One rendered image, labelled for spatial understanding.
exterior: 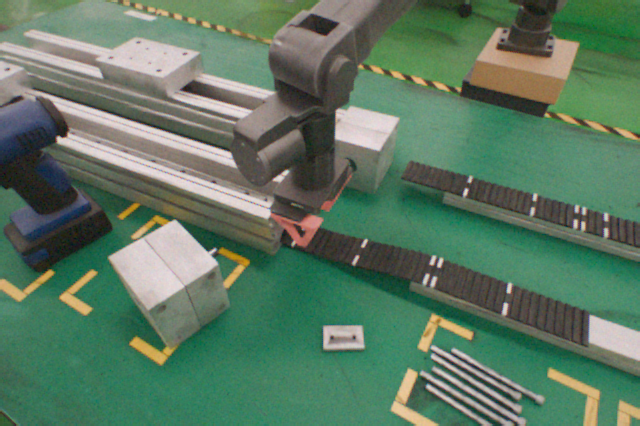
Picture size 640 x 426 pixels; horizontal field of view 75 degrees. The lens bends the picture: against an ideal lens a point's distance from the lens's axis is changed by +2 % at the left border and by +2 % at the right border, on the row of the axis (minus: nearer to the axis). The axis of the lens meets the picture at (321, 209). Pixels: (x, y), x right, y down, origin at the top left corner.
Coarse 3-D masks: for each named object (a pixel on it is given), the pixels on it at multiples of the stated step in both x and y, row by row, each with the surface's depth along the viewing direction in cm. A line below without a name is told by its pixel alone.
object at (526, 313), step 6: (522, 294) 54; (528, 294) 54; (534, 294) 53; (522, 300) 53; (528, 300) 53; (534, 300) 53; (522, 306) 52; (528, 306) 52; (534, 306) 52; (522, 312) 52; (528, 312) 52; (534, 312) 52; (522, 318) 51; (528, 318) 51; (534, 318) 51; (528, 324) 51
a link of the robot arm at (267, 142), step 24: (336, 72) 40; (288, 96) 44; (312, 96) 44; (336, 96) 41; (240, 120) 42; (264, 120) 42; (288, 120) 42; (240, 144) 42; (264, 144) 41; (288, 144) 43; (240, 168) 45; (264, 168) 42
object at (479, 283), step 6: (474, 276) 55; (480, 276) 55; (486, 276) 55; (474, 282) 55; (480, 282) 55; (486, 282) 55; (474, 288) 54; (480, 288) 54; (486, 288) 54; (474, 294) 53; (480, 294) 53; (468, 300) 53; (474, 300) 53; (480, 300) 53; (480, 306) 52
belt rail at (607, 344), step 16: (416, 288) 57; (448, 304) 56; (464, 304) 55; (496, 320) 54; (512, 320) 53; (592, 320) 51; (544, 336) 52; (592, 336) 50; (608, 336) 50; (624, 336) 50; (576, 352) 51; (592, 352) 50; (608, 352) 49; (624, 352) 48; (624, 368) 50
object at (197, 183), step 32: (32, 96) 77; (96, 128) 73; (128, 128) 70; (64, 160) 71; (96, 160) 66; (128, 160) 64; (160, 160) 69; (192, 160) 67; (224, 160) 64; (128, 192) 68; (160, 192) 64; (192, 192) 60; (224, 192) 59; (256, 192) 63; (224, 224) 62; (256, 224) 58
